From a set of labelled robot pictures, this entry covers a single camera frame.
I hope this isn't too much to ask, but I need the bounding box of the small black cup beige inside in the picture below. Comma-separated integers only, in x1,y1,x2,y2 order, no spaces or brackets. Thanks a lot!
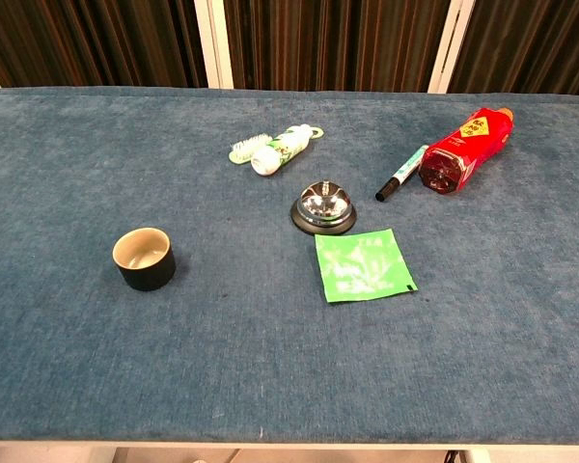
111,227,178,292

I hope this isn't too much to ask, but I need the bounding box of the chrome desk bell black base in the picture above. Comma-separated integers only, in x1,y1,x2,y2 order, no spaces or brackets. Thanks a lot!
289,179,357,237

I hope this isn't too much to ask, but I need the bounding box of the green square sachet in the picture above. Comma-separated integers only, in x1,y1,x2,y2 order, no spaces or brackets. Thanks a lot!
314,228,420,305

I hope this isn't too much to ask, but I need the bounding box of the white green small bottle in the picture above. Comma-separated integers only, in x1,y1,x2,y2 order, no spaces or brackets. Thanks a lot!
250,123,315,177

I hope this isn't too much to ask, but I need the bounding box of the light green scrub brush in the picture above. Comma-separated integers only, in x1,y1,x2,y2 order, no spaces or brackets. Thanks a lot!
228,125,327,167

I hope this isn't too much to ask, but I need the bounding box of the green marker pen black cap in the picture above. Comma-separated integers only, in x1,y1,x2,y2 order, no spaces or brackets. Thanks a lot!
374,144,430,203

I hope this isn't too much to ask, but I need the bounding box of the blue velvet table cloth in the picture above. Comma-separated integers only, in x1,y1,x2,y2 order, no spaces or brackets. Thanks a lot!
0,86,579,445

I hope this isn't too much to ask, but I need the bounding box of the red drink bottle yellow label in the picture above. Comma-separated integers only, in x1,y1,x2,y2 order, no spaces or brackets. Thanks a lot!
417,106,515,196

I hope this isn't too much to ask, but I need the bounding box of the dark brown pleated curtain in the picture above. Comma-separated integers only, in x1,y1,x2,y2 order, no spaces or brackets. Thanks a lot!
0,0,579,98

